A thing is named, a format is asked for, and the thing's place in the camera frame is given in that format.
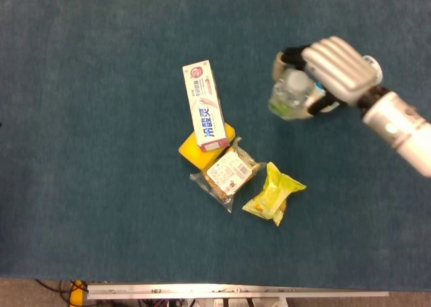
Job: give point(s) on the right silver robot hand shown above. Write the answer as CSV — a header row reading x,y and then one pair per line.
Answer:
x,y
336,64

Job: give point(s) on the small clear green-label water bottle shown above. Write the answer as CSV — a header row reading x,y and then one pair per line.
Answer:
x,y
289,95

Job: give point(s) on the white toothpaste box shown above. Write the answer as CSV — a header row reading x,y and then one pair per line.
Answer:
x,y
205,111

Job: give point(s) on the yellow snack bag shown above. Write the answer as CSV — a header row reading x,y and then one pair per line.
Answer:
x,y
272,196

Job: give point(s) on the yellow sponge block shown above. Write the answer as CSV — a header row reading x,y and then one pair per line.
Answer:
x,y
195,155

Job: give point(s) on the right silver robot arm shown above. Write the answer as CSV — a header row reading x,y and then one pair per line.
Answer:
x,y
397,125

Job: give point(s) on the clear bag with white label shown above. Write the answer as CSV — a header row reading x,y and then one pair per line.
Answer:
x,y
229,175

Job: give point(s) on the teal table cloth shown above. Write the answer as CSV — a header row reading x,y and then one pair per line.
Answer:
x,y
67,51

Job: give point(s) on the yellow power strip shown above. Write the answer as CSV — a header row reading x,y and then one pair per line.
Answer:
x,y
77,297

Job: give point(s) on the aluminium rail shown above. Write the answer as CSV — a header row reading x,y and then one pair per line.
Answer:
x,y
202,291

